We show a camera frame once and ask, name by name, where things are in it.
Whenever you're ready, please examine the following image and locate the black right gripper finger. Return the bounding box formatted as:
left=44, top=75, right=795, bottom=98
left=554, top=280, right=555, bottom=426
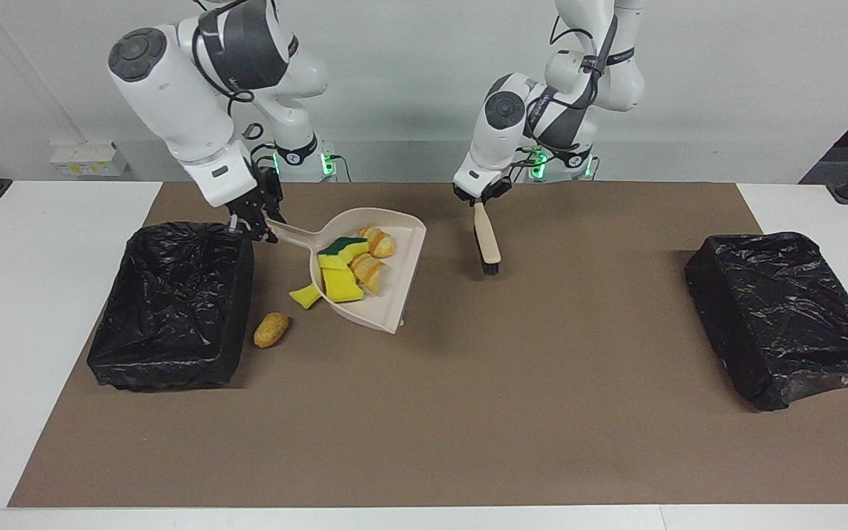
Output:
left=227, top=210, right=261, bottom=239
left=262, top=202, right=287, bottom=244

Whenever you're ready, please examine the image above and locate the yellow green-backed sponge piece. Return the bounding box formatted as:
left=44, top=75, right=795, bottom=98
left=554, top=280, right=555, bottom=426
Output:
left=317, top=236, right=370, bottom=270

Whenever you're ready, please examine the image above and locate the croissant piece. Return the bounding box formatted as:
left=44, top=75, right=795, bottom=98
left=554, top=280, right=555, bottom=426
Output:
left=350, top=252, right=388, bottom=297
left=358, top=226, right=397, bottom=259

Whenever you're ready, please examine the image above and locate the beige plastic dustpan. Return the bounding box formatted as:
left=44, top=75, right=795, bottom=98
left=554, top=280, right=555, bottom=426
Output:
left=266, top=208, right=428, bottom=336

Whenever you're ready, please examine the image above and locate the golden oval bread roll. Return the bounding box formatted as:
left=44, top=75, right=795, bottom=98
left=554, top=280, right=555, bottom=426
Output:
left=253, top=312, right=291, bottom=349

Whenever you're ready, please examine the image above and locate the black bag lined bin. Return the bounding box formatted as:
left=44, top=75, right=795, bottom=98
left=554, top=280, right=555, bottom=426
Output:
left=684, top=232, right=848, bottom=413
left=85, top=221, right=257, bottom=392

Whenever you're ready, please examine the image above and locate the brown table mat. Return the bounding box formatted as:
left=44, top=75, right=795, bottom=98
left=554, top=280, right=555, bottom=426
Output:
left=8, top=182, right=848, bottom=509

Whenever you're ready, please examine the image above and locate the white wall socket box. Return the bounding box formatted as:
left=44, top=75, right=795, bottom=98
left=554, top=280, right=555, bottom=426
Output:
left=50, top=141, right=130, bottom=177

